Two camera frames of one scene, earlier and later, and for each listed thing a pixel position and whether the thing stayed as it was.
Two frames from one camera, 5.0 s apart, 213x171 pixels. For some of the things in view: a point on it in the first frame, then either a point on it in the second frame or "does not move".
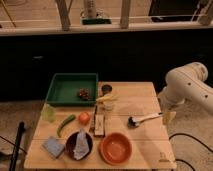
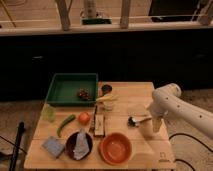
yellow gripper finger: [168, 117] -> [156, 124]
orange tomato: [84, 118] does not move
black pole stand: [20, 132] does not move
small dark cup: [106, 89] does not move
